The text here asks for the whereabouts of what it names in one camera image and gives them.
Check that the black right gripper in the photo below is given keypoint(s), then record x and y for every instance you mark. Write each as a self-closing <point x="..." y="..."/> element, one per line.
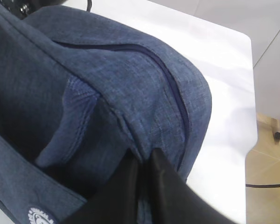
<point x="23" y="8"/>

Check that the dark navy fabric bag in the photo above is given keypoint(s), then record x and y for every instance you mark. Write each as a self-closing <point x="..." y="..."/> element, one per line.
<point x="77" y="90"/>

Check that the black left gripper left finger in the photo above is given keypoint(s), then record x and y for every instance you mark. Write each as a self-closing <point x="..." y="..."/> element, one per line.
<point x="116" y="202"/>

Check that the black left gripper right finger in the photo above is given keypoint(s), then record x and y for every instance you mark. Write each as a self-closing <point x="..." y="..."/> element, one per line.
<point x="172" y="201"/>

